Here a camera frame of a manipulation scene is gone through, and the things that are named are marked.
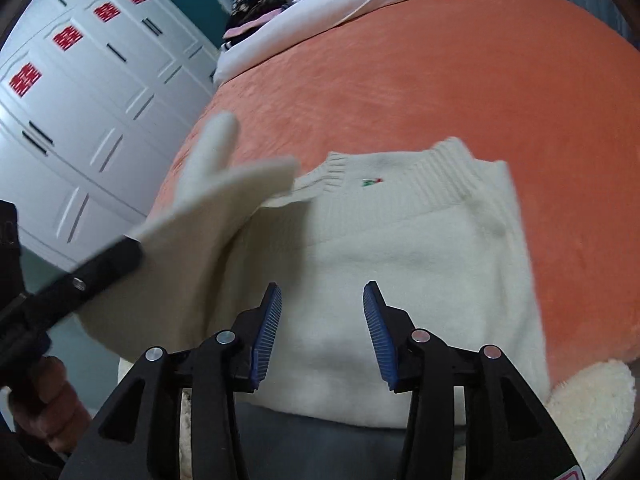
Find cream fleece blanket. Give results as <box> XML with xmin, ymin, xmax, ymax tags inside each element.
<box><xmin>117</xmin><ymin>357</ymin><xmax>637</xmax><ymax>480</ymax></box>

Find orange plush bedspread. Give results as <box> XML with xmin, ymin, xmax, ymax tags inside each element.
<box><xmin>146</xmin><ymin>0</ymin><xmax>640</xmax><ymax>386</ymax></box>

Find cream knit sweater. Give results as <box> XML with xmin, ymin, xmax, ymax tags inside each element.
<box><xmin>79</xmin><ymin>113</ymin><xmax>550</xmax><ymax>428</ymax></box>

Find person left hand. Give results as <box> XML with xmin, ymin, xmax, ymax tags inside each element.
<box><xmin>9</xmin><ymin>356</ymin><xmax>91</xmax><ymax>454</ymax></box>

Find white wardrobe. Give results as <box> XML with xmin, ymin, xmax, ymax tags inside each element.
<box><xmin>1</xmin><ymin>0</ymin><xmax>218</xmax><ymax>270</ymax></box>

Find dark clothes pile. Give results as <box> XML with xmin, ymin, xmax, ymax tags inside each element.
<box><xmin>221</xmin><ymin>0</ymin><xmax>299</xmax><ymax>50</ymax></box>

